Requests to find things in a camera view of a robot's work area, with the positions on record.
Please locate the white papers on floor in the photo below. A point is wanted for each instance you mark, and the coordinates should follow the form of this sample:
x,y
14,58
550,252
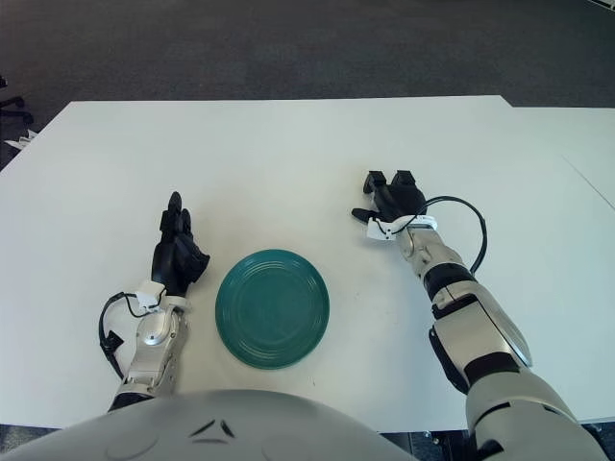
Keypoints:
x,y
21,139

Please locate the grey robot torso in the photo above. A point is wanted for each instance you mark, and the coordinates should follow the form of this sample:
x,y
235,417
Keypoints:
x,y
216,432

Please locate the green ribbed round plate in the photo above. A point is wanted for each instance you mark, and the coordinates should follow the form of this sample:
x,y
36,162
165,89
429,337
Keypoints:
x,y
272,309

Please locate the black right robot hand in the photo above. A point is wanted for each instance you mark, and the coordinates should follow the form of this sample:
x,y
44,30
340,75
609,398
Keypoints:
x,y
401,199

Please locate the black office chair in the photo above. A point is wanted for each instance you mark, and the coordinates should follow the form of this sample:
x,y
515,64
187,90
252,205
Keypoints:
x,y
12,108

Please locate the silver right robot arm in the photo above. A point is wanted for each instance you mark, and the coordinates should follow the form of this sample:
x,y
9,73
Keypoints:
x,y
490,326

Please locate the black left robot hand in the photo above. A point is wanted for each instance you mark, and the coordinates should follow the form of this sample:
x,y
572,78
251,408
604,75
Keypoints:
x,y
173,261

